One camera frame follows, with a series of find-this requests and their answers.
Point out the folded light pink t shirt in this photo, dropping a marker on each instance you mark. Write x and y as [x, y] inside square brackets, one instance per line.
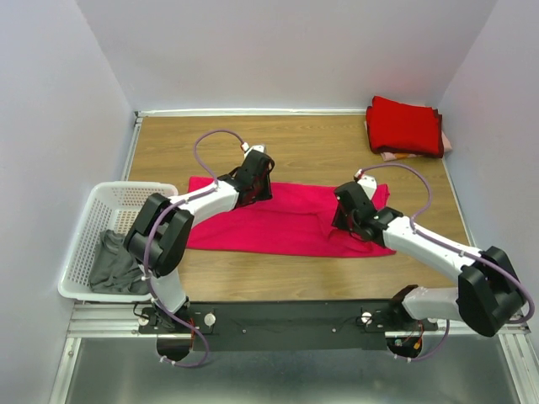
[415, 125]

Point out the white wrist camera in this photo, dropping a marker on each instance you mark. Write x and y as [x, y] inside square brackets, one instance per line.
[366, 182]
[246, 148]

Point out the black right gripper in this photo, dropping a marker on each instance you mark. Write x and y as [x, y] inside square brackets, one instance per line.
[338, 220]

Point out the aluminium frame rail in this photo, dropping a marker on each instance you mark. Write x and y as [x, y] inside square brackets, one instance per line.
[118, 321]

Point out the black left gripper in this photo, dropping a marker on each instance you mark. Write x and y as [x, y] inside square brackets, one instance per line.
[267, 193]

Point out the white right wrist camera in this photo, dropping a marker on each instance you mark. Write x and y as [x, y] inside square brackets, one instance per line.
[366, 182]

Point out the grey t shirt in basket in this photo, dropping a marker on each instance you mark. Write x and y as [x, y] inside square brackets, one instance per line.
[114, 270]

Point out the white plastic laundry basket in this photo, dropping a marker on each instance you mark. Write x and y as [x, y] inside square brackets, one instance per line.
[110, 206]

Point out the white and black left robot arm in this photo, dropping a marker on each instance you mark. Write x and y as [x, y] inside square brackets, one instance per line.
[159, 235]

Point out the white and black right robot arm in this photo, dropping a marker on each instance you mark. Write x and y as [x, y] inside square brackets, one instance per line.
[485, 295]

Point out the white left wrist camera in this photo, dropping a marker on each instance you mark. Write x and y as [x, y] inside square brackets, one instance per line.
[246, 148]

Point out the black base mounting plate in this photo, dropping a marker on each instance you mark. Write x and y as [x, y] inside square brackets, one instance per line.
[281, 325]

